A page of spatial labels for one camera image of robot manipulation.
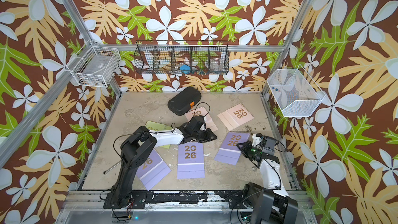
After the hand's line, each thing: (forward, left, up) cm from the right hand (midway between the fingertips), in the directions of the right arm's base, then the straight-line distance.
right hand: (237, 144), depth 85 cm
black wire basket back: (+48, +32, +25) cm, 63 cm away
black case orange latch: (+33, +31, -1) cm, 46 cm away
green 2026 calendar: (+17, +53, -8) cm, 56 cm away
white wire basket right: (+20, -32, +20) cm, 43 cm away
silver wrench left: (-13, +72, -7) cm, 74 cm away
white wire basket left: (+34, +80, +28) cm, 91 cm away
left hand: (+5, +10, -1) cm, 11 cm away
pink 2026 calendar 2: (+23, -4, -6) cm, 24 cm away
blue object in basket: (+40, +29, +21) cm, 54 cm away
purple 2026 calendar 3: (-3, +4, -5) cm, 7 cm away
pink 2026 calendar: (+28, +20, -6) cm, 35 cm away
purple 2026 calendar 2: (-7, +26, -7) cm, 28 cm away
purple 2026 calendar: (-13, +46, -7) cm, 48 cm away
